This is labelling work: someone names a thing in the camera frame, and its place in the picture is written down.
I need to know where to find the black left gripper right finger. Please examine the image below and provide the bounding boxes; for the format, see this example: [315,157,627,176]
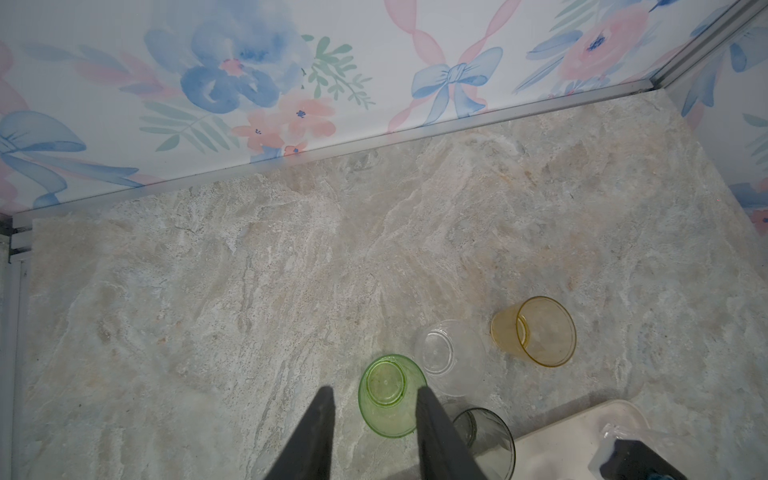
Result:
[416,386,486,479]

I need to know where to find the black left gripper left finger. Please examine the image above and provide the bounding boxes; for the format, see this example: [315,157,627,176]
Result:
[266,386,335,480]

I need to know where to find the small green glass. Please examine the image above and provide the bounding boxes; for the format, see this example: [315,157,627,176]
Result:
[358,354,427,439]

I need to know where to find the beige rectangular tray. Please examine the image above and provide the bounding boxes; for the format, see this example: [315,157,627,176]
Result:
[512,400,649,480]

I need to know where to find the small smoky grey glass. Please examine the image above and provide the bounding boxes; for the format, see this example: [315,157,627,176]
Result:
[453,407,516,480]

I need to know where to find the clear stemmed glass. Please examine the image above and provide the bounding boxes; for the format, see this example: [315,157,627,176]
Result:
[414,320,485,397]

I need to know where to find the small amber glass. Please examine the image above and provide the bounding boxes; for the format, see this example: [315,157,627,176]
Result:
[490,296,577,368]

